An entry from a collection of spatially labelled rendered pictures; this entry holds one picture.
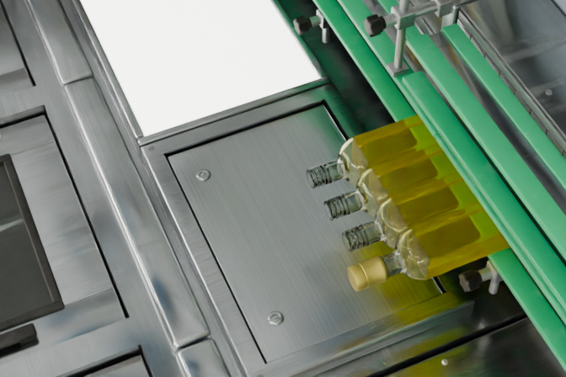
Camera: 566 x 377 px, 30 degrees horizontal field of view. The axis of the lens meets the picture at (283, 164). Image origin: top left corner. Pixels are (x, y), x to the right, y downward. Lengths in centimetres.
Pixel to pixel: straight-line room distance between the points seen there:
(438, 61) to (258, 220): 37
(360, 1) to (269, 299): 49
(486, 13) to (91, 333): 71
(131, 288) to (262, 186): 25
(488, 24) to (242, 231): 47
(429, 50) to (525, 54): 13
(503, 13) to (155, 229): 59
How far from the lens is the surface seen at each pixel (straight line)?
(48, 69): 188
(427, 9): 149
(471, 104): 140
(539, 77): 142
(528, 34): 148
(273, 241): 156
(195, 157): 167
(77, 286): 160
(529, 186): 132
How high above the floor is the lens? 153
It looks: 14 degrees down
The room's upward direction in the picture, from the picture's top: 109 degrees counter-clockwise
